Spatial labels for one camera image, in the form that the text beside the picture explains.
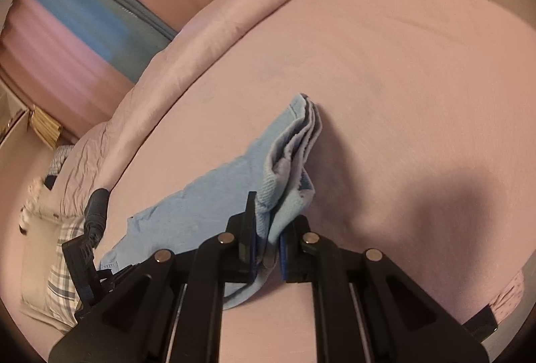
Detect plaid pillow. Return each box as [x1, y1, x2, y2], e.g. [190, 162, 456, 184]
[20, 212, 83, 332]

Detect folded dark grey pants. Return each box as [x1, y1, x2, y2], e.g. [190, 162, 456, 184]
[84, 188, 110, 249]

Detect light blue denim pants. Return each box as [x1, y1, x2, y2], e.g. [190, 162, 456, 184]
[99, 94, 323, 309]

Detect pink rolled duvet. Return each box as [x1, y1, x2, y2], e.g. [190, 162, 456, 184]
[58, 0, 362, 217]

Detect pink bed sheet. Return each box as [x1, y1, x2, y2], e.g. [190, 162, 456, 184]
[93, 0, 536, 363]

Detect blue window curtain gap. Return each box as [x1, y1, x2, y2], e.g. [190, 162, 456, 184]
[36, 0, 178, 82]

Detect yellow book stack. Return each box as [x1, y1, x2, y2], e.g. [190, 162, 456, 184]
[29, 105, 63, 150]

